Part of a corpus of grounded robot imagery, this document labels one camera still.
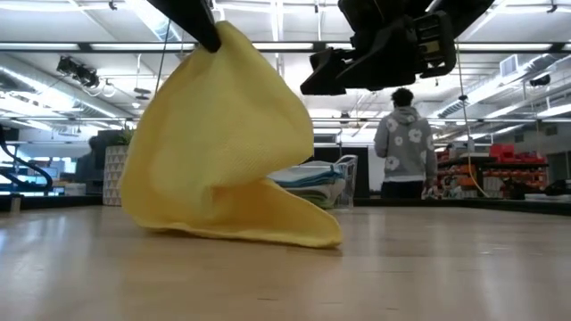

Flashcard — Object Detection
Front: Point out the black curved background cable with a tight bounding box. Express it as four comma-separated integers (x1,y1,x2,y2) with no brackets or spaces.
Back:
0,124,54,195

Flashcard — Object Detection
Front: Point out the succulent in white patterned pot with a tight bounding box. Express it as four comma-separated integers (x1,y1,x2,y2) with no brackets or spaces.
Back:
102,128,135,207

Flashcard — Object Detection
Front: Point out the yellow hanging cable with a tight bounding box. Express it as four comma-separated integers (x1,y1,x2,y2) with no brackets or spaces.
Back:
467,153,491,198

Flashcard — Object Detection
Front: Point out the yellow microfiber towel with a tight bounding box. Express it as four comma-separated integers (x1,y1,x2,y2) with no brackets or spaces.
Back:
120,20,344,250

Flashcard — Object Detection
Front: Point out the black overhead crossbeam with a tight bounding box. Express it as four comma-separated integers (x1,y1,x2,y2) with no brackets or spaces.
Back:
0,41,571,54

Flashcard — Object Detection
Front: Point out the black partition panel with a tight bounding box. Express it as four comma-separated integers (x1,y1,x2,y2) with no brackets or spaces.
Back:
311,145,371,200

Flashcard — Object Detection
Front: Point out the person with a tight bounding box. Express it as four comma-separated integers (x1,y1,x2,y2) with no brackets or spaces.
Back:
373,87,439,200

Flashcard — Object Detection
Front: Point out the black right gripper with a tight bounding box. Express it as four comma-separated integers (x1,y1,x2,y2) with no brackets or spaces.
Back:
300,0,457,97

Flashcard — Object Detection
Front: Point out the clear plastic bin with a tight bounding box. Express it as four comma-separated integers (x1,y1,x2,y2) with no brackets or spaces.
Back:
307,154,359,210

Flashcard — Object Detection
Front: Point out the black ceiling camera rig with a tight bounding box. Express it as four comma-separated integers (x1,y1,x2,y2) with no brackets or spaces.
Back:
55,55,102,89

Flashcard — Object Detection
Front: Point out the shelf with red bins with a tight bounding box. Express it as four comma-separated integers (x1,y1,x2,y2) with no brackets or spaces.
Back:
434,142,550,200

